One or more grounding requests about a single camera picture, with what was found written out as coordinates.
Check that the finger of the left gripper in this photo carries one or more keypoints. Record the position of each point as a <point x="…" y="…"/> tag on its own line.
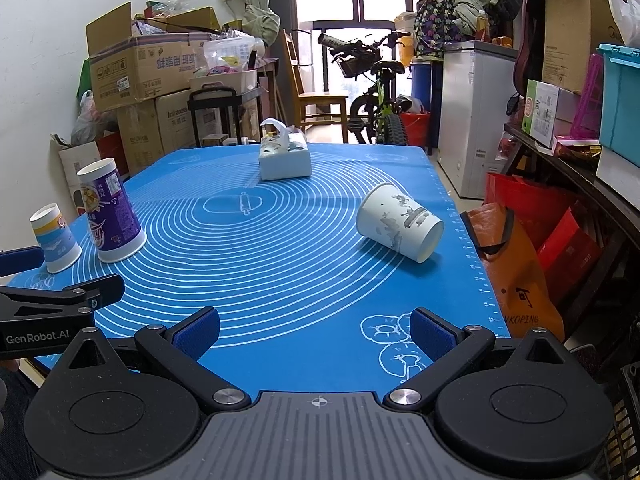
<point x="19" y="260"/>
<point x="94" y="294"/>

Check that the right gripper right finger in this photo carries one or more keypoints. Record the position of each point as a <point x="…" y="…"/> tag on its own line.
<point x="453" y="352"/>

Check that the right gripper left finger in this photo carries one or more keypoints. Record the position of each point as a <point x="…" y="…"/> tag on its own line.
<point x="173" y="353"/>

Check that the white printed paper cup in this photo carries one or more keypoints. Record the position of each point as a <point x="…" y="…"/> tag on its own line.
<point x="395" y="220"/>

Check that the small yellow blue paper cup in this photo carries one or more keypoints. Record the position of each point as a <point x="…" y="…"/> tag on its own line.
<point x="55" y="238"/>

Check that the purple tall paper cup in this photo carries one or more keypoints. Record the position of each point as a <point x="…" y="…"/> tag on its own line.
<point x="116" y="230"/>

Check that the orange shopping bag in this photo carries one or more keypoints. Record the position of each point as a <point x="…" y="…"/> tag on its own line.
<point x="511" y="263"/>

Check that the blue silicone baking mat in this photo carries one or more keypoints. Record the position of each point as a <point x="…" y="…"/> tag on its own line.
<point x="305" y="302"/>

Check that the red gift bag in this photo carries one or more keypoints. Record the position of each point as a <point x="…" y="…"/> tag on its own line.
<point x="561" y="229"/>

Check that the lower cardboard box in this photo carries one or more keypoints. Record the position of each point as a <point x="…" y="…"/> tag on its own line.
<point x="155" y="128"/>

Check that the black plastic basket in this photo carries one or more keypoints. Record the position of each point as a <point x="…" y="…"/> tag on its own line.
<point x="622" y="447"/>

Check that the dark wooden shelf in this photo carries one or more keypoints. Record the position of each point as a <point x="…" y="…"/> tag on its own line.
<point x="527" y="160"/>

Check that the white tissue box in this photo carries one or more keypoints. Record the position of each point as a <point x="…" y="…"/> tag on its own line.
<point x="283" y="152"/>

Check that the red bucket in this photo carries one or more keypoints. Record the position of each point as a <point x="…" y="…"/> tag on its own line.
<point x="416" y="127"/>

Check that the black metal rack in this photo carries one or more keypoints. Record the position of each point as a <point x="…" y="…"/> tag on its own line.
<point x="228" y="102"/>

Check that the green white product box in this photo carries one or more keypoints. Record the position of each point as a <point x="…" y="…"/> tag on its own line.
<point x="549" y="112"/>

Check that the black green bicycle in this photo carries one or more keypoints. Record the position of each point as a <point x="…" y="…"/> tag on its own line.
<point x="374" y="117"/>

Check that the large open cardboard box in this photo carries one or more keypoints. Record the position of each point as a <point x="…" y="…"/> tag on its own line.
<point x="131" y="61"/>

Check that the white chest freezer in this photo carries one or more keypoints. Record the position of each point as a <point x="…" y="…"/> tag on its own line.
<point x="476" y="86"/>

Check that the pink plastic basket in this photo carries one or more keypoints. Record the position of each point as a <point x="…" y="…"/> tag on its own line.
<point x="587" y="120"/>

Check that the teal plastic storage bin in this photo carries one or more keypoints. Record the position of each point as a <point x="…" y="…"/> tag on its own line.
<point x="620" y="121"/>

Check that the blue barrel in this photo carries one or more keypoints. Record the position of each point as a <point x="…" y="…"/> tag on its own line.
<point x="421" y="82"/>

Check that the wooden chair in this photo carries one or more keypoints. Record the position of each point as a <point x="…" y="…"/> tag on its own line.
<point x="312" y="108"/>

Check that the floral patterned bag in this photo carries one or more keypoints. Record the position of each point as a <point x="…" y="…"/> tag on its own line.
<point x="435" y="26"/>

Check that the tall brown cardboard box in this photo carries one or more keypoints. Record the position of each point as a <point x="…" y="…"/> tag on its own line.
<point x="573" y="29"/>

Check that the white plastic bag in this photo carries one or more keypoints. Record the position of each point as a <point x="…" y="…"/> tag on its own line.
<point x="626" y="15"/>

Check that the white carton by wall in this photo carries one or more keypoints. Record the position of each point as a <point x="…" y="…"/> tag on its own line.
<point x="73" y="159"/>

